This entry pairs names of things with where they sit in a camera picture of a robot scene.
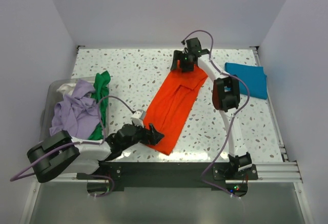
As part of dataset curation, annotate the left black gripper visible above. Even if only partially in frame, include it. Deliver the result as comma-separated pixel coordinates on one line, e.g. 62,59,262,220
121,120,163,151

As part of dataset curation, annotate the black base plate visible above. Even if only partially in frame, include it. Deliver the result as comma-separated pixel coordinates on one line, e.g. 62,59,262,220
76,162,259,195

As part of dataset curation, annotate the folded blue t shirt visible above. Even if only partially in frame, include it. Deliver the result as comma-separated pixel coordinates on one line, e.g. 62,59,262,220
224,63,268,100

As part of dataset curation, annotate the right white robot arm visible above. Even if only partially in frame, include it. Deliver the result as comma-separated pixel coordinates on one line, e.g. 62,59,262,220
171,37,252,179

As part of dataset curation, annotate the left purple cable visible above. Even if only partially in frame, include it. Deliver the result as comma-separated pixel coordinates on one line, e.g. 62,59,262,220
9,95,135,182

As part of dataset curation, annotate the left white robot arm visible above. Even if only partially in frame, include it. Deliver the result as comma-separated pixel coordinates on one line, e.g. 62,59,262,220
27,124,165,183

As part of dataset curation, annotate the green t shirt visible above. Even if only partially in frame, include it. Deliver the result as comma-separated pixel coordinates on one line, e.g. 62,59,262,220
88,71,111,140

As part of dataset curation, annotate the white t shirt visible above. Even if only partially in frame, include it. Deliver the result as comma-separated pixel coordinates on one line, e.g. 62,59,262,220
56,83,76,97

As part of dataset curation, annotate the purple cable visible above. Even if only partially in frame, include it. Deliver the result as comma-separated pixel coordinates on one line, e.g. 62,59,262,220
9,95,135,182
180,30,250,191

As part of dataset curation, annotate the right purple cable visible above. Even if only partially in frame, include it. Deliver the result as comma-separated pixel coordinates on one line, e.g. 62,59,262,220
180,30,250,191

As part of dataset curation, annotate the orange t shirt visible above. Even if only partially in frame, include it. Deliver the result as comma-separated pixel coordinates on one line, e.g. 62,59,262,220
144,66,208,155

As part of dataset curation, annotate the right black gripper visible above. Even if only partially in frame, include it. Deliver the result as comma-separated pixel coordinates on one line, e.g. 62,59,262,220
170,51,194,73

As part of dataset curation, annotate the lavender t shirt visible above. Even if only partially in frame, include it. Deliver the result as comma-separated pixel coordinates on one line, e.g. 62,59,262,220
49,79,99,139

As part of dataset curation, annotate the clear plastic bin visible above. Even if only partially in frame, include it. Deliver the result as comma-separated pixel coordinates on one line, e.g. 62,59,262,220
39,78,111,160

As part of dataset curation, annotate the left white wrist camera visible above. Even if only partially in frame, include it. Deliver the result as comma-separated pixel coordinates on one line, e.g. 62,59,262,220
131,109,146,127

